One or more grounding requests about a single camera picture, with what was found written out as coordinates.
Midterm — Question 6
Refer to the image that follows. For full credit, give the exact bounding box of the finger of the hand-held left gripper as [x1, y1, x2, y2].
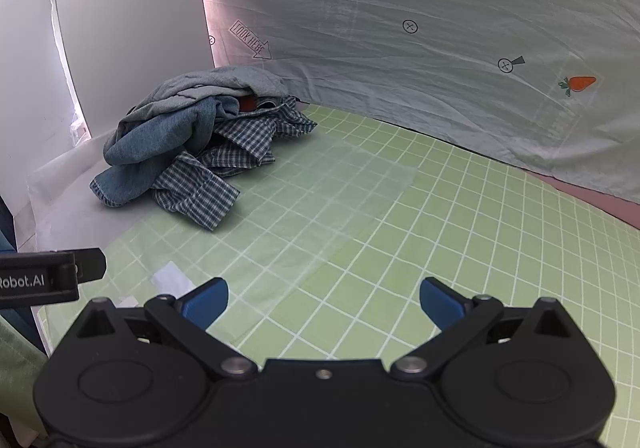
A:
[74, 249, 107, 283]

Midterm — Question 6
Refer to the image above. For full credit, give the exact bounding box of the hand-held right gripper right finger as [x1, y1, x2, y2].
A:
[390, 277, 573, 381]

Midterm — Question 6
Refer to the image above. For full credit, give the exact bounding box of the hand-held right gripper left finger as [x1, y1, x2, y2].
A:
[75, 277, 258, 381]

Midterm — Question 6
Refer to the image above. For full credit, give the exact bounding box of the grey zip hoodie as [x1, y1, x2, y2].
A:
[127, 66, 291, 121]

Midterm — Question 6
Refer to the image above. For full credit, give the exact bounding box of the large white paper label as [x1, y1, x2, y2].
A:
[152, 261, 198, 299]

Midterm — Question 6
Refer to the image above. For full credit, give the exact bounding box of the dark blue cloth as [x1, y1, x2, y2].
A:
[0, 195, 38, 354]

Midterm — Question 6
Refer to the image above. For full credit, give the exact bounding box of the green grid mat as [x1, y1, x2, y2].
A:
[37, 101, 640, 448]

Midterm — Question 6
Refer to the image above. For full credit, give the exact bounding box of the person's green clothing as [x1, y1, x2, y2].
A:
[0, 313, 51, 434]

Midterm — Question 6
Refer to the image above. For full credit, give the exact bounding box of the blue plaid shirt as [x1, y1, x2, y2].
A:
[152, 96, 318, 231]

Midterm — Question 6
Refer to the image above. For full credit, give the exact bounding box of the blue denim garment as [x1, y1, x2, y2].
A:
[90, 96, 241, 208]

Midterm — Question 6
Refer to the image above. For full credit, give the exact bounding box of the translucent plastic sheet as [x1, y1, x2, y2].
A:
[25, 128, 418, 344]

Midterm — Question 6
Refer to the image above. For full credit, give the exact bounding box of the pink underlay cloth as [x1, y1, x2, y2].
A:
[520, 168, 640, 229]

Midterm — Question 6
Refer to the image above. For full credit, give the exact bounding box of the carrot printed bed sheet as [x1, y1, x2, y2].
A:
[192, 0, 640, 204]

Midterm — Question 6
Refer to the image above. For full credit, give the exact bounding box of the white backdrop board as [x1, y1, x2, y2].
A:
[0, 0, 216, 249]

